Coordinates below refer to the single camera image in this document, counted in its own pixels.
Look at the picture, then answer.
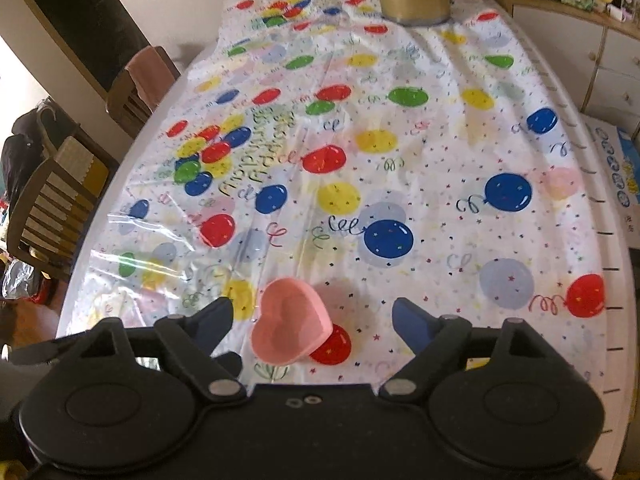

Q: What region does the pink cloth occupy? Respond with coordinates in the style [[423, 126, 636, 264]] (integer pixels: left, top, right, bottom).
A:
[[125, 47, 173, 83]]

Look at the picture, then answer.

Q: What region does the wooden chair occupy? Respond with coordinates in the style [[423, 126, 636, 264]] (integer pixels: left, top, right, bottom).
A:
[[106, 46, 182, 139], [7, 137, 121, 282]]

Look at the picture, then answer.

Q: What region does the black bag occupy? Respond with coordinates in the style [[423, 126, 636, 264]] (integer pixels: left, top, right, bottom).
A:
[[0, 105, 77, 202]]

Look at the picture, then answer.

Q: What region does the blue and white printed box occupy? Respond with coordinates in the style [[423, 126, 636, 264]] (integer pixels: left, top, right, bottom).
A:
[[582, 115, 640, 251]]

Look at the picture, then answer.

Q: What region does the clear plastic bag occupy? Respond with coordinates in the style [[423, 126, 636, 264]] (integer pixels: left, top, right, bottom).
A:
[[0, 259, 42, 302]]

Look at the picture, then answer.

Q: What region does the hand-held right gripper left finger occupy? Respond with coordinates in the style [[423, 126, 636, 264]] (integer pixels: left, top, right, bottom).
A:
[[82, 296, 248, 402]]

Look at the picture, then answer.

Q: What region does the white cabinet with wooden top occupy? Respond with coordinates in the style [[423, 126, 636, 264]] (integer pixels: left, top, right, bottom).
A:
[[510, 0, 640, 142]]

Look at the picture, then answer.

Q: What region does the pink heart-shaped bowl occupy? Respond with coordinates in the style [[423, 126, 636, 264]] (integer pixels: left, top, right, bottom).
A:
[[248, 276, 334, 365]]

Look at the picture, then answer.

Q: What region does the balloon-printed tablecloth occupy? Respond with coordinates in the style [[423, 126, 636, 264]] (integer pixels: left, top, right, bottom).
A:
[[57, 0, 609, 397]]

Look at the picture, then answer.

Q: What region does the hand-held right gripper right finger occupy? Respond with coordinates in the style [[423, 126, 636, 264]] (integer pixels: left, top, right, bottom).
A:
[[391, 297, 566, 397]]

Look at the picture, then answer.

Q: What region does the yellow seat cushion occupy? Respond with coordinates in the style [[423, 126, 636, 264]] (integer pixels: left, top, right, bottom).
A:
[[54, 137, 110, 187]]

